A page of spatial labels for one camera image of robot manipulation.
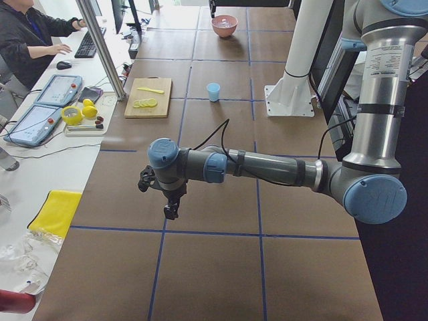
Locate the black computer mouse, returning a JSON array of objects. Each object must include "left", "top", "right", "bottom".
[{"left": 56, "top": 61, "right": 72, "bottom": 70}]

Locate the lemon slices row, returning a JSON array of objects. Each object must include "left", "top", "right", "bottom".
[{"left": 132, "top": 98, "right": 158, "bottom": 108}]

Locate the lower teach pendant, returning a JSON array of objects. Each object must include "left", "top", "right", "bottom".
[{"left": 3, "top": 103, "right": 62, "bottom": 147}]

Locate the clear plastic wrap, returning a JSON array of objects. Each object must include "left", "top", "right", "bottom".
[{"left": 1, "top": 231, "right": 64, "bottom": 295}]

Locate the yellow tape roll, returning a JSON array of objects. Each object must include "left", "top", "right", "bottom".
[{"left": 61, "top": 106, "right": 83, "bottom": 126}]

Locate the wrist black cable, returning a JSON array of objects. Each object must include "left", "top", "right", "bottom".
[{"left": 190, "top": 113, "right": 355, "bottom": 187}]

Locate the yellow cloth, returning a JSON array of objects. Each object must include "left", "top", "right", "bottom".
[{"left": 27, "top": 190, "right": 82, "bottom": 239}]

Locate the dark phone stack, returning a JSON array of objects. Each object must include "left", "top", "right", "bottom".
[{"left": 78, "top": 87, "right": 104, "bottom": 103}]

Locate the light blue cup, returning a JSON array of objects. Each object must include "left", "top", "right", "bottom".
[{"left": 206, "top": 82, "right": 221, "bottom": 102}]

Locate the whole yellow lemon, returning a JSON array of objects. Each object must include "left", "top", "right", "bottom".
[{"left": 82, "top": 98, "right": 95, "bottom": 106}]

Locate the yellow plastic knife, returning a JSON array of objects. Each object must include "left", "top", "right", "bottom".
[{"left": 137, "top": 87, "right": 165, "bottom": 94}]

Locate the red bottle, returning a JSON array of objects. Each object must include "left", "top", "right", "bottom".
[{"left": 1, "top": 290, "right": 36, "bottom": 314}]

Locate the pink bowl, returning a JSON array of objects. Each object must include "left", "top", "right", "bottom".
[{"left": 211, "top": 15, "right": 238, "bottom": 37}]

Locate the seated person in black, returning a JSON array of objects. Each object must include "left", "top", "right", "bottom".
[{"left": 1, "top": 1, "right": 87, "bottom": 90}]

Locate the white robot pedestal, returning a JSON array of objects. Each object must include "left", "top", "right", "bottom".
[{"left": 264, "top": 0, "right": 333, "bottom": 117}]

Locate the wooden cutting board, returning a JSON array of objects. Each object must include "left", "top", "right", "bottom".
[{"left": 124, "top": 78, "right": 172, "bottom": 118}]

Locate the aluminium frame post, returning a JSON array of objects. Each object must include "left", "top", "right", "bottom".
[{"left": 76, "top": 0, "right": 126, "bottom": 101}]

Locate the black keyboard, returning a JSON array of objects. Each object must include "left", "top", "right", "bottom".
[{"left": 74, "top": 31, "right": 97, "bottom": 59}]

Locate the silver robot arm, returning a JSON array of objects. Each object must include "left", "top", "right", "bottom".
[{"left": 138, "top": 1, "right": 427, "bottom": 224}]

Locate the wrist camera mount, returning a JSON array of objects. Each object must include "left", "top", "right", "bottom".
[{"left": 138, "top": 165, "right": 161, "bottom": 193}]

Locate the teach pendant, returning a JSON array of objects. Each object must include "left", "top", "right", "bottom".
[
  {"left": 35, "top": 74, "right": 83, "bottom": 107},
  {"left": 3, "top": 103, "right": 62, "bottom": 147}
]

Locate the white tray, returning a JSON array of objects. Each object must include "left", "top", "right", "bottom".
[{"left": 63, "top": 116, "right": 109, "bottom": 137}]

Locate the upper teach pendant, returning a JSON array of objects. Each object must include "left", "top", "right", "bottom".
[{"left": 35, "top": 74, "right": 83, "bottom": 107}]

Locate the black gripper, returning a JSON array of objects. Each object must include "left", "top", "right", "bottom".
[{"left": 162, "top": 182, "right": 187, "bottom": 220}]

